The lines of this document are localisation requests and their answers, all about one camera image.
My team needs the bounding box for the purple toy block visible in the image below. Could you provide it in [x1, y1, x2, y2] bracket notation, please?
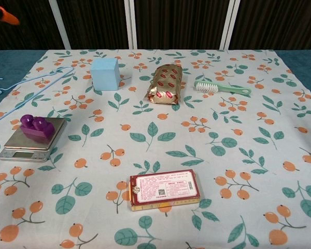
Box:
[20, 115, 54, 145]

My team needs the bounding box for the small digital kitchen scale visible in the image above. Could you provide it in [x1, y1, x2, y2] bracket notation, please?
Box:
[0, 117, 68, 163]

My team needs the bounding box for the floral print tablecloth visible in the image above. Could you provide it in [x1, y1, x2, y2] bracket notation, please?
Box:
[0, 48, 311, 249]

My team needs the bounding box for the gold foil snack package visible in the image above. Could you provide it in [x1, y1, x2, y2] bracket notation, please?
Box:
[144, 64, 183, 106]

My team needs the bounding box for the red and white box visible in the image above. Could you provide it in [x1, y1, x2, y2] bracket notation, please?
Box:
[129, 169, 202, 212]

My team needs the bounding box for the light blue foam cube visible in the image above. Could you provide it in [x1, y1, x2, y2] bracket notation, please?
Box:
[90, 57, 120, 91]

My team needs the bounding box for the orange black spring clamp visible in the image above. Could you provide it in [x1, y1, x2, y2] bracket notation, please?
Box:
[0, 5, 21, 26]

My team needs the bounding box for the green handled white brush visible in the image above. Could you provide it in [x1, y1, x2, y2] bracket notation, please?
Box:
[193, 79, 252, 94]

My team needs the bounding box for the white partition frame post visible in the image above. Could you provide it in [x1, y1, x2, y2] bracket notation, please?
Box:
[48, 0, 71, 50]
[219, 0, 244, 50]
[128, 0, 138, 50]

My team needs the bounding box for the light blue wire hanger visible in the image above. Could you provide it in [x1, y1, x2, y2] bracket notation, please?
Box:
[0, 66, 75, 128]

